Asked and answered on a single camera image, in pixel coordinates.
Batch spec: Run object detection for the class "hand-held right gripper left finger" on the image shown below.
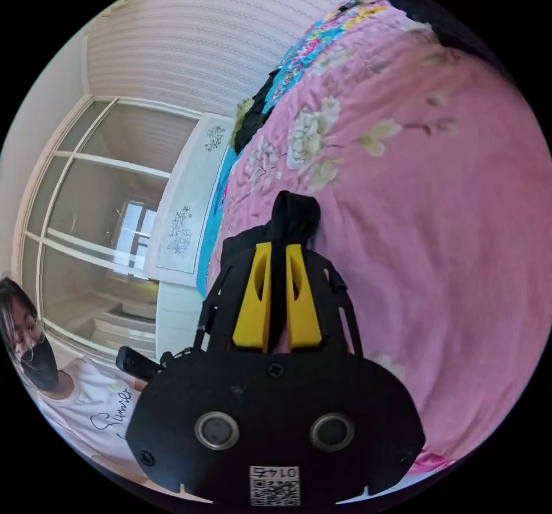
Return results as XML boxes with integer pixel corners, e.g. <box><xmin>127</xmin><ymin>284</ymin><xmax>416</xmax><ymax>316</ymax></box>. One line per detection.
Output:
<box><xmin>232</xmin><ymin>241</ymin><xmax>273</xmax><ymax>354</ymax></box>

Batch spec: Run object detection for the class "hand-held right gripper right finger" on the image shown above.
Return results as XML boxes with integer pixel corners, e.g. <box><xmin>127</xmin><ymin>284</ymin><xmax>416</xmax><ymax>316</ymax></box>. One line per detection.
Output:
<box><xmin>285</xmin><ymin>244</ymin><xmax>323</xmax><ymax>352</ymax></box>

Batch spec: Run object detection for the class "black short sleeve shirt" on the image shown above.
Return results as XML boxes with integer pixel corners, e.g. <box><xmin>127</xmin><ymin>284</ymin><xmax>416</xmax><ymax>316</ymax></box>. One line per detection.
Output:
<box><xmin>221</xmin><ymin>190</ymin><xmax>347</xmax><ymax>352</ymax></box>

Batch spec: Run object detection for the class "white headboard with floral print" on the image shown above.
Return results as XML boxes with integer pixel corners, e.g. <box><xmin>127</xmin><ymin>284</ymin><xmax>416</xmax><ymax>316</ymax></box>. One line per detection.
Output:
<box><xmin>143</xmin><ymin>112</ymin><xmax>237</xmax><ymax>285</ymax></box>

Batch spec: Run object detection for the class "bed with pink floral quilt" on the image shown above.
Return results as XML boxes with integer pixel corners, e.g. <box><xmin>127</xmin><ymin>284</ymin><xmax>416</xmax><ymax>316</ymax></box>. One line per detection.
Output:
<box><xmin>196</xmin><ymin>0</ymin><xmax>547</xmax><ymax>477</ymax></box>

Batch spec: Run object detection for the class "pile of clothes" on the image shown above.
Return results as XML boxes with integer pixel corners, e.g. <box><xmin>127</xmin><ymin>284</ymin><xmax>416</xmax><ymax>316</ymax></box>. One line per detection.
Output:
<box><xmin>231</xmin><ymin>70</ymin><xmax>282</xmax><ymax>157</ymax></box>

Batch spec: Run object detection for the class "person's body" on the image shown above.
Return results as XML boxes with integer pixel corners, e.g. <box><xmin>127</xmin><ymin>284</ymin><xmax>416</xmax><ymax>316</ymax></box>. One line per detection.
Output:
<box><xmin>0</xmin><ymin>277</ymin><xmax>150</xmax><ymax>482</ymax></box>

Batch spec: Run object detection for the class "window with white frame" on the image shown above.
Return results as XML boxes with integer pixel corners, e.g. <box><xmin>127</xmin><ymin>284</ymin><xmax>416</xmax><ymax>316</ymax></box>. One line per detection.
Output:
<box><xmin>11</xmin><ymin>94</ymin><xmax>204</xmax><ymax>353</ymax></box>

